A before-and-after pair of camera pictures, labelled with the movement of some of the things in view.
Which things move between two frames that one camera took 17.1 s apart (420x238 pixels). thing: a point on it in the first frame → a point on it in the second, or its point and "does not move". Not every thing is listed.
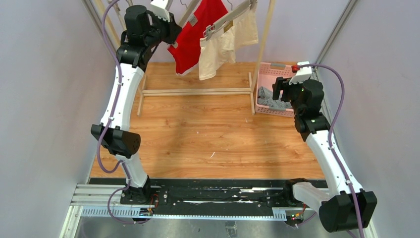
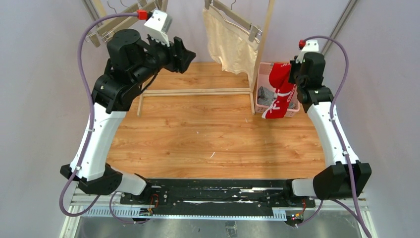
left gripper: (172, 29) → (179, 53)
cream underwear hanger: (210, 29) → (254, 30)
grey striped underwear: (265, 97) does not move
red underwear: (185, 50) → (279, 75)
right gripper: (278, 90) → (294, 73)
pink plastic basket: (268, 73) does not move
